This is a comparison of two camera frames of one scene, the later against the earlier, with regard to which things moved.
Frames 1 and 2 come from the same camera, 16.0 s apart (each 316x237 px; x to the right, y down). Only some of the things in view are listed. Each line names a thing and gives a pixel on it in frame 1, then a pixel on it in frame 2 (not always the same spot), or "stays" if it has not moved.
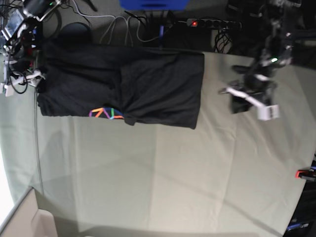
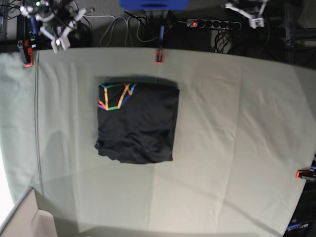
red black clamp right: (307, 175) stays
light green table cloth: (233, 176) stays
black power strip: (214, 23) stays
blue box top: (154, 5) stays
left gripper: (21, 62) → (61, 13)
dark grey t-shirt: (143, 85) → (137, 119)
